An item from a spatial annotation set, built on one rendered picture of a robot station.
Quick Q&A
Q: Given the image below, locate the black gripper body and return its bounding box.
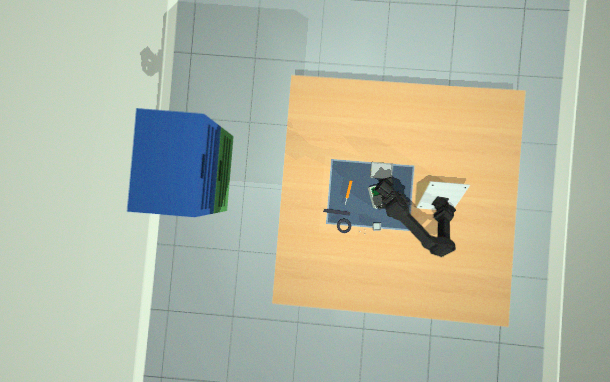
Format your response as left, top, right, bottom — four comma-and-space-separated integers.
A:
379, 177, 394, 217

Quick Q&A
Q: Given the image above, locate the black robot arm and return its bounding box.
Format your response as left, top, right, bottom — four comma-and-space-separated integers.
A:
372, 180, 456, 257

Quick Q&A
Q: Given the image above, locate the blue work mat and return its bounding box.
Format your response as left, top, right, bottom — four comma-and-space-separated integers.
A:
326, 159, 414, 231

